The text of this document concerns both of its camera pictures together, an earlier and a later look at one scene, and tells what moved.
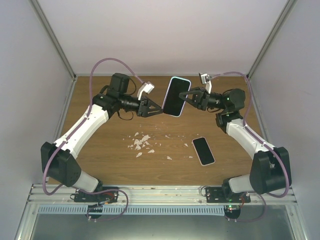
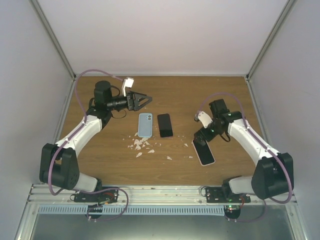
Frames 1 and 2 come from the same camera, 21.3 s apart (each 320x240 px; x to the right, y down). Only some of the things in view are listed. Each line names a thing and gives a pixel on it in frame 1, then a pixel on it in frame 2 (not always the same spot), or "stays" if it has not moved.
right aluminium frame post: [278, 25] stays
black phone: [174, 104] to [165, 125]
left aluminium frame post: [50, 33] stays
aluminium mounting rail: [61, 195] stays
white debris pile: [138, 142] stays
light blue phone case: [174, 103] to [145, 125]
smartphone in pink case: [203, 151] stays
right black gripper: [200, 98] to [201, 140]
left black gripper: [144, 106] to [133, 104]
